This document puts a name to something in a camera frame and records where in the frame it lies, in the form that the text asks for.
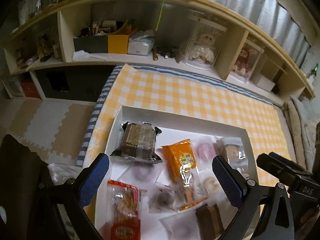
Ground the brown bar snack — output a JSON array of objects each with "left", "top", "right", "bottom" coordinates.
[{"left": 196, "top": 204, "right": 225, "bottom": 240}]

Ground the beige donut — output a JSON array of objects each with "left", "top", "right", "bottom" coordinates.
[{"left": 200, "top": 170, "right": 225, "bottom": 202}]

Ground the purple donut wrapper back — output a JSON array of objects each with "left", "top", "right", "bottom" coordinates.
[{"left": 160, "top": 211, "right": 201, "bottom": 240}]

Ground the red cracker snack package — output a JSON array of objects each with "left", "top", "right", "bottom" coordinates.
[{"left": 107, "top": 179, "right": 146, "bottom": 239}]

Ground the orange snack packet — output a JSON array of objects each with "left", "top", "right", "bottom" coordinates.
[{"left": 162, "top": 139, "right": 208, "bottom": 211}]

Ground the brown cookie clear wrapper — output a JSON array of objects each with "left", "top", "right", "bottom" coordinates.
[{"left": 148, "top": 183, "right": 182, "bottom": 213}]

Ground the dark square cake clear box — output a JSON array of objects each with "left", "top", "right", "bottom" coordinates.
[{"left": 111, "top": 121, "right": 163, "bottom": 164}]

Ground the person's right hand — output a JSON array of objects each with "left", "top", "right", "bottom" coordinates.
[{"left": 290, "top": 197, "right": 319, "bottom": 239}]

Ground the beige fluffy blanket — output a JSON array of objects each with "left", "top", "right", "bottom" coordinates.
[{"left": 281, "top": 95, "right": 319, "bottom": 172}]

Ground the foam floor puzzle mat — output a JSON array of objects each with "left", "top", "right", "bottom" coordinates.
[{"left": 1, "top": 98, "right": 94, "bottom": 165}]

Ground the small white box on shelf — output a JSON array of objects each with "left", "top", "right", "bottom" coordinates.
[{"left": 251, "top": 74, "right": 275, "bottom": 92}]

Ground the green glass bottle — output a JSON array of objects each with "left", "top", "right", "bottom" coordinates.
[{"left": 308, "top": 64, "right": 319, "bottom": 79}]

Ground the white cardboard tray box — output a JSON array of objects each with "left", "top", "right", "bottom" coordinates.
[{"left": 95, "top": 106, "right": 258, "bottom": 239}]

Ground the red dress doll in case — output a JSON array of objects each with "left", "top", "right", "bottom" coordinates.
[{"left": 231, "top": 39, "right": 264, "bottom": 83}]

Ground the white dress doll in case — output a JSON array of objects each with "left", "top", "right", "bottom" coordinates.
[{"left": 178, "top": 17, "right": 227, "bottom": 70}]

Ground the yellow checkered cloth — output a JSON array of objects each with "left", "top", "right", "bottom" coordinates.
[{"left": 82, "top": 63, "right": 293, "bottom": 240}]

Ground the cream wooden shelf unit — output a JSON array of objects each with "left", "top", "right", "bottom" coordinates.
[{"left": 3, "top": 0, "right": 315, "bottom": 104}]

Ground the blue striped mattress sheet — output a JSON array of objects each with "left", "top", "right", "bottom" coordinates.
[{"left": 76, "top": 64, "right": 279, "bottom": 167}]

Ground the silver curtain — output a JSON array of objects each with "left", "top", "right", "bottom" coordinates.
[{"left": 210, "top": 0, "right": 310, "bottom": 67}]

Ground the orange box on shelf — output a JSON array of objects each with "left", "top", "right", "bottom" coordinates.
[{"left": 107, "top": 23, "right": 138, "bottom": 54}]

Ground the tissue box on shelf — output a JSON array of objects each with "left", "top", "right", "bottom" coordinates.
[{"left": 127, "top": 30, "right": 155, "bottom": 56}]

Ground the green strap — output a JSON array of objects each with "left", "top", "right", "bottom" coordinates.
[{"left": 154, "top": 0, "right": 168, "bottom": 30}]

